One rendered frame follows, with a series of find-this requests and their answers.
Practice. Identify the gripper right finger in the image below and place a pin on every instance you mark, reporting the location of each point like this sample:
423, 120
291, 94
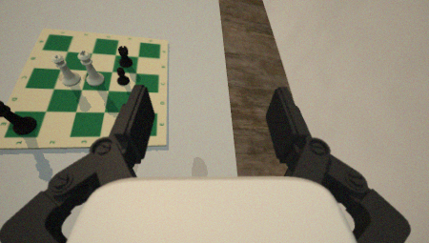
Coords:
307, 157

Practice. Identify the green and cream chessboard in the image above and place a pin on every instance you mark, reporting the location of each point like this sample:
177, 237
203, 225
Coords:
73, 117

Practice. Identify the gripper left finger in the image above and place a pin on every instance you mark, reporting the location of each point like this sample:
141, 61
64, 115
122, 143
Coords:
111, 158

